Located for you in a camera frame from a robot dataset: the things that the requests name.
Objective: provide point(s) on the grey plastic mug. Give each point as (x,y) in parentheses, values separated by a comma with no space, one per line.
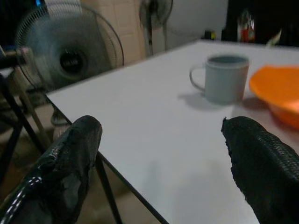
(223,79)

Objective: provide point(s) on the red and clear bottle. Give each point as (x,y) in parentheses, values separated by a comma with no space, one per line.
(246,26)

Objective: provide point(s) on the grey standing fan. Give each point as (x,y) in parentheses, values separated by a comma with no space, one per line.
(154,23)

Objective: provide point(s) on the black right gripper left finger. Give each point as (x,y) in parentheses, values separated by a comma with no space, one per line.
(63,168)

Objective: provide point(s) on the orange plastic bowl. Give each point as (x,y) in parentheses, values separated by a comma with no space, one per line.
(278,91)

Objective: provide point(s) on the black metal frame chair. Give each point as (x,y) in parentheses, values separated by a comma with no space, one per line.
(16,112)

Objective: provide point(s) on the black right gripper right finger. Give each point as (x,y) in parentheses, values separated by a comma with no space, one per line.
(261,163)

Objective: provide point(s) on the large white standing fan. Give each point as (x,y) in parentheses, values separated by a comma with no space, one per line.
(67,49)

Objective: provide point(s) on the white table with black legs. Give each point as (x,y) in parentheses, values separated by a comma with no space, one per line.
(177,121)

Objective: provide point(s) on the small black and yellow box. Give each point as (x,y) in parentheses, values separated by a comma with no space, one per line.
(209,34)

